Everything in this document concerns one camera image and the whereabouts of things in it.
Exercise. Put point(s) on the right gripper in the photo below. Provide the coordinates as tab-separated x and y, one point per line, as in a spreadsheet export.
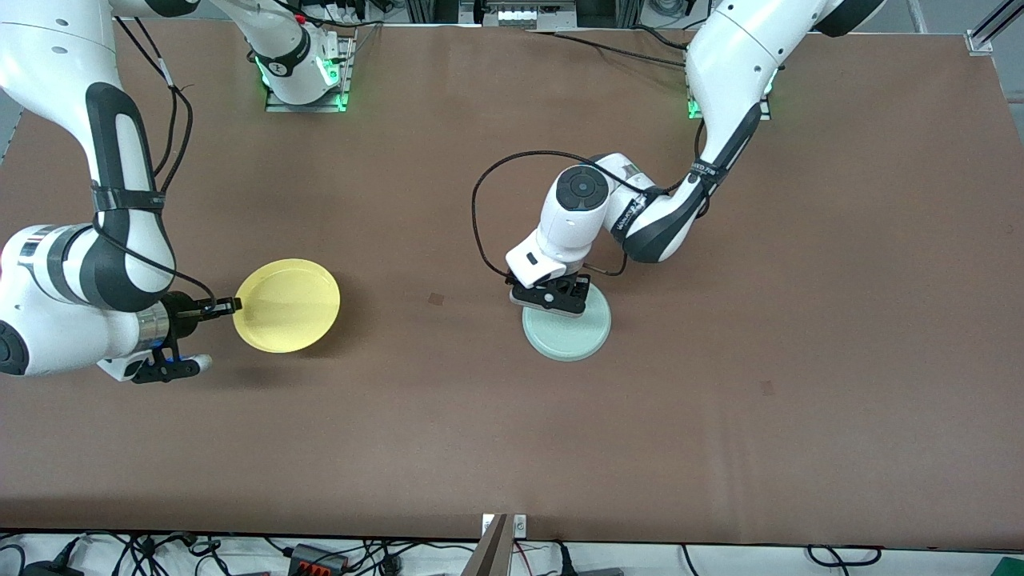
182	308

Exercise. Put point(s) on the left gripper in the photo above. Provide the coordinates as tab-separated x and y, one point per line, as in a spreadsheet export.
581	288

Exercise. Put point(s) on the yellow round plate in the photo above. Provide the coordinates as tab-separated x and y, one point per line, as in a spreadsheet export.
288	308

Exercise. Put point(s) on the pale green round plate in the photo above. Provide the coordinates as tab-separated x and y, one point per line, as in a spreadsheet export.
572	340

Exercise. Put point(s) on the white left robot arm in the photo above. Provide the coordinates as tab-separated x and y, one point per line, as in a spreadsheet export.
736	56

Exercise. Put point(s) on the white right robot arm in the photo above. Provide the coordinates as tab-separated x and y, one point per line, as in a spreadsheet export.
48	64

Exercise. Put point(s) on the brown table cover sheet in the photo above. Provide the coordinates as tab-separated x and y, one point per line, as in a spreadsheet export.
512	440

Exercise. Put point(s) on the grey control box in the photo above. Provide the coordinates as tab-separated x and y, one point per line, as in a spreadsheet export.
520	16

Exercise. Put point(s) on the black orange power strip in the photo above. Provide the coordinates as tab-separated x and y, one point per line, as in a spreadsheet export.
318	558

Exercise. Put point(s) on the black plug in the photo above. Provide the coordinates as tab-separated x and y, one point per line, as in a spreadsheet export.
564	560

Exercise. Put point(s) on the black power adaptor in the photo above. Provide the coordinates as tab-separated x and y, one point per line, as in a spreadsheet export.
52	570

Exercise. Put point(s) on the green box corner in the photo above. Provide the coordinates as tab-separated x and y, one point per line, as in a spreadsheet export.
1010	570

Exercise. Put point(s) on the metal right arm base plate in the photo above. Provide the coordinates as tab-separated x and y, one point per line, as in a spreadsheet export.
276	106

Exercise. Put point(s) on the aluminium frame post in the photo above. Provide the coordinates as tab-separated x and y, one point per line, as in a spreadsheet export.
624	12
432	10

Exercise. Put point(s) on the small white bracket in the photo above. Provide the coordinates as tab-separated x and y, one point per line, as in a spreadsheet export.
486	524
520	525

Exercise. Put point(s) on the grey camera mount pole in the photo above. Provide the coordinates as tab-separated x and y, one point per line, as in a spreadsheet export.
492	552

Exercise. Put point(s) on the aluminium frame corner bracket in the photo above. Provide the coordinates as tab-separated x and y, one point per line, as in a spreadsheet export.
978	42

